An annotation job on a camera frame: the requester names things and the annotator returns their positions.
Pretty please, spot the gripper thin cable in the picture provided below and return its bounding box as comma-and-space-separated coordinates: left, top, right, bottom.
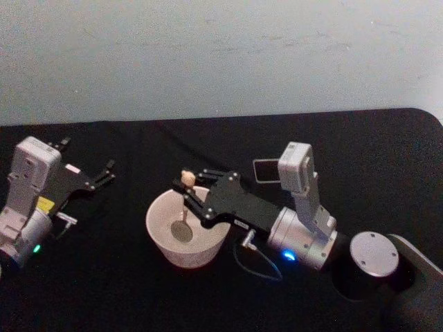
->
51, 211, 78, 241
232, 229, 284, 282

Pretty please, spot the black table cloth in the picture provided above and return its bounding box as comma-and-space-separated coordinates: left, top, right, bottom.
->
0, 107, 443, 332

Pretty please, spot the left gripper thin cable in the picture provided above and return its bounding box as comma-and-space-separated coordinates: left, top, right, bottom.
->
51, 211, 78, 241

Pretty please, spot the pale plain wall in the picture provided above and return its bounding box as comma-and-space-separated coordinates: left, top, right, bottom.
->
0, 0, 443, 127

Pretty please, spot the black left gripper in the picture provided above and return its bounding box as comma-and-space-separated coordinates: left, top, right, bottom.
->
35, 137, 116, 218

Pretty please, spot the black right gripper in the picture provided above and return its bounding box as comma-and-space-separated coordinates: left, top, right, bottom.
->
171, 167, 285, 233

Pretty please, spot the right gripper thin cable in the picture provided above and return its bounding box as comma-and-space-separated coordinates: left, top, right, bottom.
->
232, 229, 284, 282

